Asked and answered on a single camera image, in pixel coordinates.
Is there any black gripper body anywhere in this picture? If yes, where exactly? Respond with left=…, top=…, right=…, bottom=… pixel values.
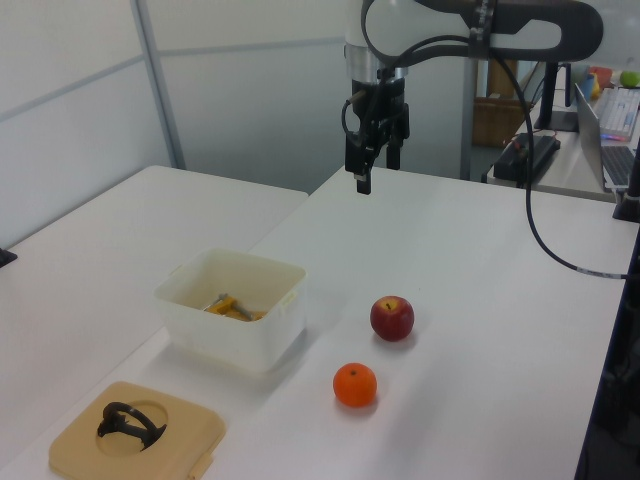
left=349, top=77, right=408, bottom=137

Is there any red toy apple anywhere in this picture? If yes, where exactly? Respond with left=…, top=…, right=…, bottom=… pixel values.
left=369, top=295, right=416, bottom=343

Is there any orange toy fruit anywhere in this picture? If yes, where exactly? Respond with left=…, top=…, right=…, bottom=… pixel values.
left=332, top=362, right=378, bottom=408

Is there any white plastic container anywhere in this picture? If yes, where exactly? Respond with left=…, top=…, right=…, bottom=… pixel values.
left=153, top=247, right=307, bottom=374

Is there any beige container lid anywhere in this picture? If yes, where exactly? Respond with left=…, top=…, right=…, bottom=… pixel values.
left=48, top=381, right=226, bottom=480

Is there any black electronics box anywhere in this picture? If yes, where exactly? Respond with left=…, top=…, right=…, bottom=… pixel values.
left=493, top=131, right=562, bottom=189

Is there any black monitor stand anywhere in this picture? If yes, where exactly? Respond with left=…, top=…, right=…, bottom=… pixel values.
left=533, top=61, right=581, bottom=134

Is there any grey office desk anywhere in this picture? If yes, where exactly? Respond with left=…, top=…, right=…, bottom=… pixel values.
left=480, top=74, right=640, bottom=204

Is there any silver laptop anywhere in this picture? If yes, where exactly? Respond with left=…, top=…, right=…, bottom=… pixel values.
left=573, top=82, right=639, bottom=192

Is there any yellow clamp tool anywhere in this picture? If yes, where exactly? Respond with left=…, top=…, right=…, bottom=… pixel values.
left=201, top=293, right=267, bottom=324

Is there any white keyboard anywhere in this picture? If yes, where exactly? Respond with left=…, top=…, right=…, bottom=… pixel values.
left=597, top=86, right=640, bottom=144

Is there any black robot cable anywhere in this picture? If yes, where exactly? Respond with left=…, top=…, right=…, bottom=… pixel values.
left=360, top=0, right=630, bottom=279

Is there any grey partition post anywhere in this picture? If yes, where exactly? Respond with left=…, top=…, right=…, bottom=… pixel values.
left=130, top=0, right=188, bottom=172

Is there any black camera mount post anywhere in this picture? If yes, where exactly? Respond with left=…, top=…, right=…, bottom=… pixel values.
left=612, top=133, right=640, bottom=222

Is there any black lid handle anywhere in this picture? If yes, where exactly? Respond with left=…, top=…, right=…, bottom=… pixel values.
left=96, top=401, right=168, bottom=453

